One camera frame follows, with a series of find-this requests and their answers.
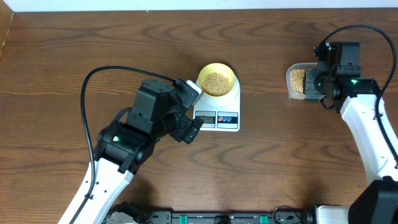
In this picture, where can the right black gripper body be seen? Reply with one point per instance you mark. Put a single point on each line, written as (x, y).
(320, 78)

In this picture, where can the clear plastic container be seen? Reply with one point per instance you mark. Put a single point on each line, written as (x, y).
(300, 96)

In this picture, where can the white digital kitchen scale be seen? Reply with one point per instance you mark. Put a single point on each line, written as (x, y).
(221, 113)

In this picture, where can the pale yellow bowl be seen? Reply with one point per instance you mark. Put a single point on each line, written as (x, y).
(218, 68)

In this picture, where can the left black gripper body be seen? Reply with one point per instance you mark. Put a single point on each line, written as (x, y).
(185, 131)

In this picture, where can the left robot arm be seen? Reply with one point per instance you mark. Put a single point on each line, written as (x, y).
(122, 147)

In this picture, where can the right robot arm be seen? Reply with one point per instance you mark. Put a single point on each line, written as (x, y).
(338, 78)

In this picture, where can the soybeans in yellow bowl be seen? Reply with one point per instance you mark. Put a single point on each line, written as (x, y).
(216, 84)

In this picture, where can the soybeans in container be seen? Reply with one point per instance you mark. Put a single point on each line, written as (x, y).
(297, 80)

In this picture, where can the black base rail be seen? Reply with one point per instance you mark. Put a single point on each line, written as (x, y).
(162, 217)

